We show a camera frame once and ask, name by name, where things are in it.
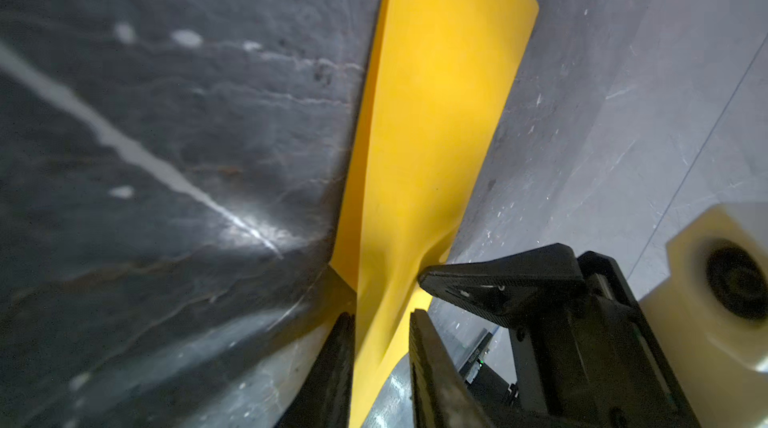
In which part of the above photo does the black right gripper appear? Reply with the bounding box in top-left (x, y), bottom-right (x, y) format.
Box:
top-left (418, 243), bottom-right (699, 427)

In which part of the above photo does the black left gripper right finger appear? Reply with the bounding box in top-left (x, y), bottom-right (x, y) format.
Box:
top-left (409, 309), bottom-right (494, 427)

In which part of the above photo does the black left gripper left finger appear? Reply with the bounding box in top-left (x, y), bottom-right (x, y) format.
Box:
top-left (276, 313), bottom-right (355, 428)

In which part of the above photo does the yellow square paper sheet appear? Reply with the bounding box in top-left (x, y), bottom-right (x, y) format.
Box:
top-left (330, 0), bottom-right (539, 427)

